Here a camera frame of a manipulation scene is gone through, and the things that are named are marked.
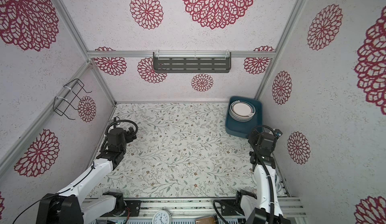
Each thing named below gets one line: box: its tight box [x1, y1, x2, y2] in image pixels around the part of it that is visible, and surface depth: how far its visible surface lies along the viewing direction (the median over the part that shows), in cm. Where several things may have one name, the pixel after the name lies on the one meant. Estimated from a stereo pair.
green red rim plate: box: [228, 100, 256, 123], surface depth 111 cm
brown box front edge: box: [195, 215, 218, 224], surface depth 69 cm
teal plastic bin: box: [225, 95, 263, 140], surface depth 109 cm
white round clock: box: [151, 209, 172, 224], surface depth 70 cm
